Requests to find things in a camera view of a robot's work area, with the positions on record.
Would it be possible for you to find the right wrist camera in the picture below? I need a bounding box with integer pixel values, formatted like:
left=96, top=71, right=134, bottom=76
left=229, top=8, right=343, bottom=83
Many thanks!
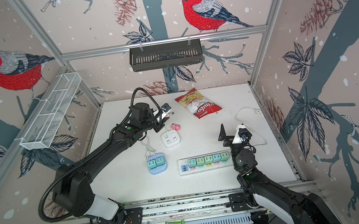
left=232, top=124, right=252, bottom=144

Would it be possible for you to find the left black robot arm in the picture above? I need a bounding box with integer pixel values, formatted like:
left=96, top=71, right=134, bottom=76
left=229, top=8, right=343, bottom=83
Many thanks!
left=38, top=87, right=171, bottom=224

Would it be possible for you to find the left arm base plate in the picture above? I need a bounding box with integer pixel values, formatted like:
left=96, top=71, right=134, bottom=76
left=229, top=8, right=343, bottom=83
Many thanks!
left=97, top=207, right=143, bottom=224

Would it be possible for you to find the white mesh wall shelf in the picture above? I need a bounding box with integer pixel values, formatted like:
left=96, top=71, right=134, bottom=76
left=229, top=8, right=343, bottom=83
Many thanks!
left=20, top=72, right=82, bottom=150

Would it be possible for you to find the white power strip cable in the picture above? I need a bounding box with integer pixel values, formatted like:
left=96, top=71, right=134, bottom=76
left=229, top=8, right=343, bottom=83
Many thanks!
left=233, top=104, right=268, bottom=149

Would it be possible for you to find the teal charger plug front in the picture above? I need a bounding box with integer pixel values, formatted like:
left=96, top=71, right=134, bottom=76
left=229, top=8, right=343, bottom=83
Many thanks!
left=212, top=154, right=221, bottom=163

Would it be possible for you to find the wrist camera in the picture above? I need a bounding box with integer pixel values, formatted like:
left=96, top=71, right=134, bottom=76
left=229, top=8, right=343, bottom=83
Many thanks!
left=232, top=124, right=252, bottom=144
left=160, top=103, right=172, bottom=119

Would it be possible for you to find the white square socket cube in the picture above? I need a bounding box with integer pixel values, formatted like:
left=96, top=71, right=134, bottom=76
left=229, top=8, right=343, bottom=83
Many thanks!
left=161, top=129, right=182, bottom=148

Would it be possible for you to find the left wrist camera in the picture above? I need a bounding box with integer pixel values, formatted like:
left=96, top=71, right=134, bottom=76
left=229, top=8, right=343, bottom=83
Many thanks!
left=160, top=103, right=172, bottom=119

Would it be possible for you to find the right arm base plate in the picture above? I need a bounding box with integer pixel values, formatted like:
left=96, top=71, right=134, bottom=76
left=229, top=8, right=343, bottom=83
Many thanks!
left=227, top=192, right=259, bottom=212

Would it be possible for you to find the red white chips bag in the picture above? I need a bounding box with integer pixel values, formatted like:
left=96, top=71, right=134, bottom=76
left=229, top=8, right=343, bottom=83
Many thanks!
left=175, top=89, right=222, bottom=119

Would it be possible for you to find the black hanging wire basket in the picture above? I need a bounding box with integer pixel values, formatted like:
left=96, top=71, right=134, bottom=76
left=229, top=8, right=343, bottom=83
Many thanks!
left=129, top=39, right=203, bottom=72

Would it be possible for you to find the white multicolour power strip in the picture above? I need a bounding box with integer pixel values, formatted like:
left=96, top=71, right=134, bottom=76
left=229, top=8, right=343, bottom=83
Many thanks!
left=178, top=150, right=233, bottom=176

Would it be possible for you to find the light green charger plug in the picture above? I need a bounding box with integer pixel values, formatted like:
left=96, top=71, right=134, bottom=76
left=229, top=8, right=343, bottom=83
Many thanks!
left=220, top=152, right=230, bottom=162

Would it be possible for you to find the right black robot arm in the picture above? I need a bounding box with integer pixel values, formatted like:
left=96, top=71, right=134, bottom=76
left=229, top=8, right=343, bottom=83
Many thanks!
left=218, top=124, right=342, bottom=224

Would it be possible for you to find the blue square socket cube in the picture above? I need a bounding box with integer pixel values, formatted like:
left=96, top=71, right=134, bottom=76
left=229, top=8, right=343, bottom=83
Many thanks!
left=146, top=153, right=168, bottom=175

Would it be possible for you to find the pink pig toy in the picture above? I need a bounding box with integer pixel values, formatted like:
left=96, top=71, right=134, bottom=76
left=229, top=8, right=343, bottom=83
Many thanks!
left=171, top=124, right=181, bottom=131

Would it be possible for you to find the teal charger plug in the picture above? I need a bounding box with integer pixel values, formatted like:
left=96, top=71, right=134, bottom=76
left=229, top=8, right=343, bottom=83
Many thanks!
left=212, top=154, right=221, bottom=163
left=155, top=157, right=166, bottom=166
left=188, top=159, right=197, bottom=168
left=147, top=160, right=158, bottom=170

